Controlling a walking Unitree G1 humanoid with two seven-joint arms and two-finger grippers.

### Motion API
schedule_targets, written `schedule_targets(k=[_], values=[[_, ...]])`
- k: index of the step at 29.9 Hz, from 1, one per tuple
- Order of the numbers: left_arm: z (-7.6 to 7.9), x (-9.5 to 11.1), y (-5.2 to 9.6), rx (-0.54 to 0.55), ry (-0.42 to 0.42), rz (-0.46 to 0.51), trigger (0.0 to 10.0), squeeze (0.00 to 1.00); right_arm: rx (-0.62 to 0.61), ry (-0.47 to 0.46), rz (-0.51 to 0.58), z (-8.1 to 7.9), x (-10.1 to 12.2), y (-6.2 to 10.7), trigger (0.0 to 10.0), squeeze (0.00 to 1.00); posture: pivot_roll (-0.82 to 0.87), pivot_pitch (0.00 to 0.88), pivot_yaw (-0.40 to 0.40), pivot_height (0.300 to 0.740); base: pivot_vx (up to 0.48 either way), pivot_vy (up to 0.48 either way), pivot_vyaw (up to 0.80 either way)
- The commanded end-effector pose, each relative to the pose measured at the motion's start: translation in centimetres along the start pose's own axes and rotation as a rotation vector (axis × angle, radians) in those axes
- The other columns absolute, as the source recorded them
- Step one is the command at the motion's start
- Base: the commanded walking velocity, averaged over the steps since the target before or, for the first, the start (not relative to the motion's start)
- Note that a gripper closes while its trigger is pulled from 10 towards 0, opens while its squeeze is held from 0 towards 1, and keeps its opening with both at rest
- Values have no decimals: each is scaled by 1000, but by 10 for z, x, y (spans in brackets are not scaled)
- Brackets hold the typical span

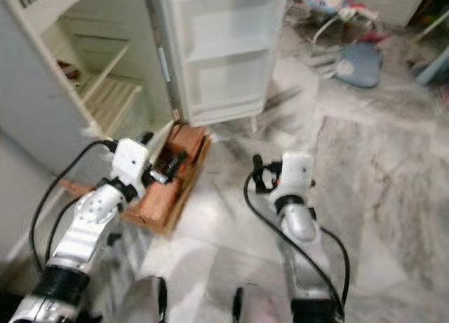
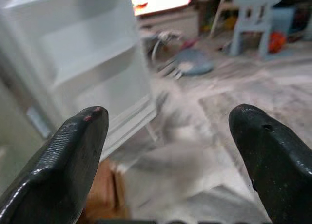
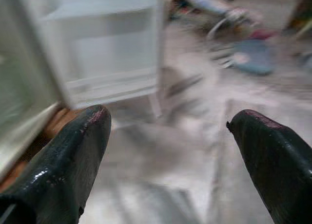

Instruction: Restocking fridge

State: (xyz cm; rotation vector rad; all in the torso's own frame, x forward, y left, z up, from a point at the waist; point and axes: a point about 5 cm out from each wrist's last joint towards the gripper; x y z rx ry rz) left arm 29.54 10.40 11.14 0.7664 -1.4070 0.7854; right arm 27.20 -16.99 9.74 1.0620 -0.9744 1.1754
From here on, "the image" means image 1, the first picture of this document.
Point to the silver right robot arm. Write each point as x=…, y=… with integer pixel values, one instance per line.
x=298, y=225

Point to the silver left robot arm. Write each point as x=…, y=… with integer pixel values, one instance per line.
x=91, y=218

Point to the white edged fridge shelf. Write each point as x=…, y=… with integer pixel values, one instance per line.
x=112, y=63

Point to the white fridge door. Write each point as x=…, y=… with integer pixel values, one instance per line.
x=224, y=56

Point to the grey white fridge body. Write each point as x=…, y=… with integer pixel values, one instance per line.
x=35, y=70

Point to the red brick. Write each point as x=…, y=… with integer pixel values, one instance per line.
x=191, y=144

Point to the robot left leg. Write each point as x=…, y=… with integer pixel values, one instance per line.
x=144, y=302

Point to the robot leg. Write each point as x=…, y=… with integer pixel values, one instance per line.
x=259, y=309
x=144, y=302

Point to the robot right leg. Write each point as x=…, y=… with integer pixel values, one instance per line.
x=259, y=309

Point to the blue grey floor scale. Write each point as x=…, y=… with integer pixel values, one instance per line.
x=361, y=63

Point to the blue grey plastic item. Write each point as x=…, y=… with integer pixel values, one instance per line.
x=435, y=67

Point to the white low cabinet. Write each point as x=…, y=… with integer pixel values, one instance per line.
x=386, y=3

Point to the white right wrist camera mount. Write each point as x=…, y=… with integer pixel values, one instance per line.
x=298, y=170

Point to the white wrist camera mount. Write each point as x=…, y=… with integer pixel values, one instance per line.
x=298, y=170
x=130, y=161

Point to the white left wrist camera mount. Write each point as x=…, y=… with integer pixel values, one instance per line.
x=130, y=161

